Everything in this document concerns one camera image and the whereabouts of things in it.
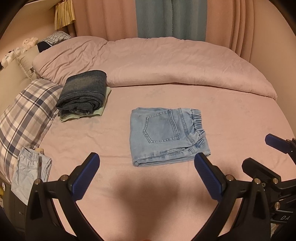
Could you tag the light blue denim pants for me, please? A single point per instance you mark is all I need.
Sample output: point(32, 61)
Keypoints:
point(161, 134)

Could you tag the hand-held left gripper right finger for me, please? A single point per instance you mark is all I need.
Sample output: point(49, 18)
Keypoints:
point(209, 178)

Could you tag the pale blue hanging shorts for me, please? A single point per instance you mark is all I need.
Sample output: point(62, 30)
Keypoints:
point(25, 171)

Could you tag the pink duvet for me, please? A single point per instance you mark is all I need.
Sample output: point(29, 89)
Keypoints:
point(161, 62)

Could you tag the large plaid pillow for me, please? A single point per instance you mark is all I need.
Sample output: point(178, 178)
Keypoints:
point(25, 115)

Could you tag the pink curtain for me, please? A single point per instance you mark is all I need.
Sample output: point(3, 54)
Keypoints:
point(231, 23)
point(104, 18)

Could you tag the cream cushion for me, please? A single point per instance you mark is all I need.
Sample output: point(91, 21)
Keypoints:
point(27, 62)

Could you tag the light green folded garment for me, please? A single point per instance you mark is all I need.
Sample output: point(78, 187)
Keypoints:
point(101, 109)

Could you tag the pink bed sheet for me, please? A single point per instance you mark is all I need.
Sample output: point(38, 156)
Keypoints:
point(173, 99)

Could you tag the spotted white plush toy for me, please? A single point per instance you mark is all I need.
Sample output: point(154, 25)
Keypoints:
point(9, 56)

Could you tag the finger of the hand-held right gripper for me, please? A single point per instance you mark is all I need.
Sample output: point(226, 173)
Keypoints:
point(274, 141)
point(259, 169)

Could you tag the blue curtain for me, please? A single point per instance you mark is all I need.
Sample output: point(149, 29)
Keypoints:
point(161, 18)

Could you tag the small plaid pillow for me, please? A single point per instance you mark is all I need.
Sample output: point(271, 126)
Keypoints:
point(57, 37)

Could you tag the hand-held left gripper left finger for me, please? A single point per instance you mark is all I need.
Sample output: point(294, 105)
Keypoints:
point(84, 178)

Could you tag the yellow pleated curtain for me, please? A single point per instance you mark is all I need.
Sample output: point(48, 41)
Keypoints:
point(64, 16)

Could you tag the dark blue folded jeans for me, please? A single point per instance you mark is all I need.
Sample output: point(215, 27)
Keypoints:
point(83, 90)

